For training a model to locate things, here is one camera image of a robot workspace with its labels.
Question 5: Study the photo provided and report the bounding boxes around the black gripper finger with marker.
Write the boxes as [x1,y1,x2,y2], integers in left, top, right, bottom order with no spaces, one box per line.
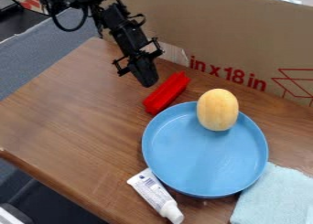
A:
[128,57,159,88]

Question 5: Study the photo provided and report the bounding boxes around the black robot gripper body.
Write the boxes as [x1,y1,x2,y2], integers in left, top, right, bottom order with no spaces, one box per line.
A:
[108,20,164,77]

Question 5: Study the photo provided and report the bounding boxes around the red rectangular block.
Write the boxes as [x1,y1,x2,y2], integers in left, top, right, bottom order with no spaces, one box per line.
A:
[143,71,191,115]

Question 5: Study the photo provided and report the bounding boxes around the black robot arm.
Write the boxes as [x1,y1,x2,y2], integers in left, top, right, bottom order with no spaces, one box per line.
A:
[39,0,163,88]

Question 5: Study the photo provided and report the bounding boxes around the yellow potato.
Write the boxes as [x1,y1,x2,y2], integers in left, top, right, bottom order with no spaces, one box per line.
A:
[196,89,238,131]

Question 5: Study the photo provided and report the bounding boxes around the grey fabric panel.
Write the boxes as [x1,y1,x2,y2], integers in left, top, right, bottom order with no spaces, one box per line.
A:
[0,17,97,100]

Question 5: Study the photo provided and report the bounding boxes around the blue round plate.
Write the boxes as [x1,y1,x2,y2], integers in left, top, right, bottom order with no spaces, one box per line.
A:
[142,101,269,198]

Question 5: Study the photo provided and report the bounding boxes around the white cream tube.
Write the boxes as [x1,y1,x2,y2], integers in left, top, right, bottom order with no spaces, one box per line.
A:
[127,168,184,224]

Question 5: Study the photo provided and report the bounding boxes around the light blue towel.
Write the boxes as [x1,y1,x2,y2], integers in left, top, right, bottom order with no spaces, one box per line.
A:
[230,163,313,224]

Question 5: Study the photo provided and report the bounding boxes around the cardboard box wall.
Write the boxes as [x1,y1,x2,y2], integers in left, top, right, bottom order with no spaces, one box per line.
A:
[122,0,313,107]

